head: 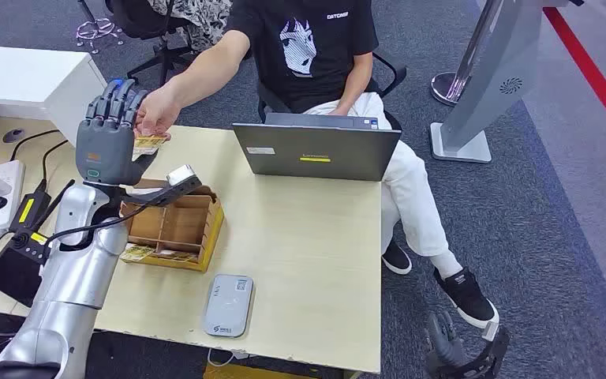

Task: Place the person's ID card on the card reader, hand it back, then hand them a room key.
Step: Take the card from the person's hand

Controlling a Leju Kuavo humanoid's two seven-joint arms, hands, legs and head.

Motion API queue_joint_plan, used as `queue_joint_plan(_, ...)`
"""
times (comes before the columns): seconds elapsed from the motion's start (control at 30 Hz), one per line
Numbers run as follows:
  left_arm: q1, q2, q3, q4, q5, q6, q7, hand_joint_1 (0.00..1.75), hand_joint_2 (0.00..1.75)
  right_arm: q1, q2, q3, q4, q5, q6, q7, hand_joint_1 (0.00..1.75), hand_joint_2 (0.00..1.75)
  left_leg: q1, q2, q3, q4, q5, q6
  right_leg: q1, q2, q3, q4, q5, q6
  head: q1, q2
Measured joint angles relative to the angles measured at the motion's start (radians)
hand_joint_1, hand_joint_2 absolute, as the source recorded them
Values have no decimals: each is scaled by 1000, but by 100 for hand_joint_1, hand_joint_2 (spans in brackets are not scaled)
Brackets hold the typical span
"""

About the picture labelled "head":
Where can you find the white cabinet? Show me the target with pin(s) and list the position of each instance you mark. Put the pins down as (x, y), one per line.
(26, 78)

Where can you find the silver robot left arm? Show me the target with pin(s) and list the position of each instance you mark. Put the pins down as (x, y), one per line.
(73, 277)

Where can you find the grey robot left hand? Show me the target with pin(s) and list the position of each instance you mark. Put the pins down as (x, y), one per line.
(105, 151)

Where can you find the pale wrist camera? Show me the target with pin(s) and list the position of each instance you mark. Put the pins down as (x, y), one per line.
(491, 330)
(180, 175)

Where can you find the clear water bottle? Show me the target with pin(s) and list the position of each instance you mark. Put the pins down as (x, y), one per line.
(117, 82)

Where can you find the grey laptop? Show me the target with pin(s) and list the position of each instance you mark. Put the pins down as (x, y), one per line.
(318, 151)

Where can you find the black antenna rod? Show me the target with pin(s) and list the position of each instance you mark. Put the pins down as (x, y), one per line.
(60, 201)

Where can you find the yellow panel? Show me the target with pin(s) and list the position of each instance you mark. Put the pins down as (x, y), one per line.
(251, 372)

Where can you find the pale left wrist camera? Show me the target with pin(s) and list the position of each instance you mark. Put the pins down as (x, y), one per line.
(180, 175)

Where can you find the grey kiosk stand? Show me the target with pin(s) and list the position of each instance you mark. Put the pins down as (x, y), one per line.
(501, 68)

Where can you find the person's left forearm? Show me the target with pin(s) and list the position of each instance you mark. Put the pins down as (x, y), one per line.
(355, 83)

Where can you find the white power strip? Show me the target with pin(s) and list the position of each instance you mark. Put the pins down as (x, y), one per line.
(7, 188)

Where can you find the person's right forearm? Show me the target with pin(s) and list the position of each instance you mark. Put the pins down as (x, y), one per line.
(198, 73)

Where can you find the person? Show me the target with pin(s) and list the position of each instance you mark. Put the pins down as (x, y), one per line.
(203, 18)
(313, 63)

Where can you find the black office chair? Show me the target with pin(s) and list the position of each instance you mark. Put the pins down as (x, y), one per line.
(394, 73)
(164, 52)

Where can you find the wooden divided card box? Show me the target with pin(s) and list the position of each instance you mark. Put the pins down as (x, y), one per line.
(183, 225)

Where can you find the grey desk grommet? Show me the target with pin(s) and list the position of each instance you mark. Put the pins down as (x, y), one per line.
(14, 135)

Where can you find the person's right hand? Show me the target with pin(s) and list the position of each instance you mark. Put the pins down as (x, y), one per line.
(156, 112)

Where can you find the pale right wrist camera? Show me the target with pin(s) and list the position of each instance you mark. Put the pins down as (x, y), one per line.
(491, 330)

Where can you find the grey card reader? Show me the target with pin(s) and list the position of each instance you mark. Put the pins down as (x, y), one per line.
(228, 306)

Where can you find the chrome stool base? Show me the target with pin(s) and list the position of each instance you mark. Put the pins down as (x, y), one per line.
(99, 29)

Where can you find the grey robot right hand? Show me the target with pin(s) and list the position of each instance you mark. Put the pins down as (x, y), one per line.
(444, 350)

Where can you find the chrome stanchion post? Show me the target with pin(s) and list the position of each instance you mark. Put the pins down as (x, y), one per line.
(457, 78)

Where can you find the black power adapter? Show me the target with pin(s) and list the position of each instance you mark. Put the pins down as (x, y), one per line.
(28, 209)

